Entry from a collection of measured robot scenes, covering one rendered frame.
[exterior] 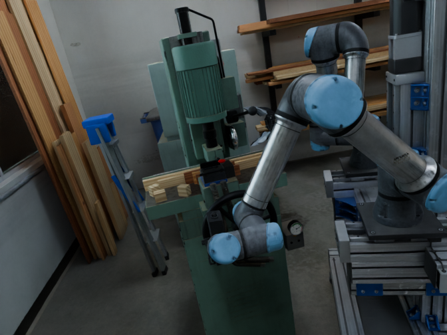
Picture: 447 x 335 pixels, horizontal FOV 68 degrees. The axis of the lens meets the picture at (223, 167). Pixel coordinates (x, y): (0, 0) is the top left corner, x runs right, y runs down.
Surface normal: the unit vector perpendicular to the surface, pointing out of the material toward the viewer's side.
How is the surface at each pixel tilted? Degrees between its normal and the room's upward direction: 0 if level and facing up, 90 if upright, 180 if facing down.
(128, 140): 90
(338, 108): 85
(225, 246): 61
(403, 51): 90
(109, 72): 90
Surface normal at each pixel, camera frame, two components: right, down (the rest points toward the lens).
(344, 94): 0.09, 0.24
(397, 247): -0.18, 0.37
